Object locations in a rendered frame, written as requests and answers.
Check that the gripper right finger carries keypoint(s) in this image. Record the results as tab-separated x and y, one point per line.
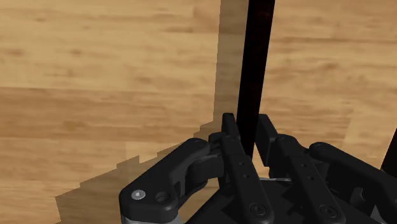
297	161

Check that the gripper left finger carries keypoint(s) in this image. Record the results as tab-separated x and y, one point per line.
235	161

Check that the black furniture leg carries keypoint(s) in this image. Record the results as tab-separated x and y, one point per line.
391	155
255	62

